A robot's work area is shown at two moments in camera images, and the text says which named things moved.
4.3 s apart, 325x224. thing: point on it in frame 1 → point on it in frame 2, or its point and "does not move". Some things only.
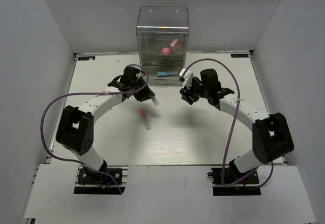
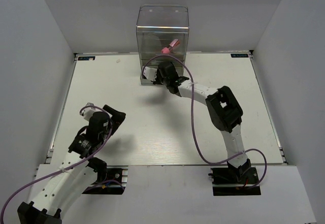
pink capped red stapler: (166, 51) does not move
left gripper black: (146, 93) → (117, 118)
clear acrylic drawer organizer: (162, 40) does not move
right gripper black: (187, 93) → (157, 81)
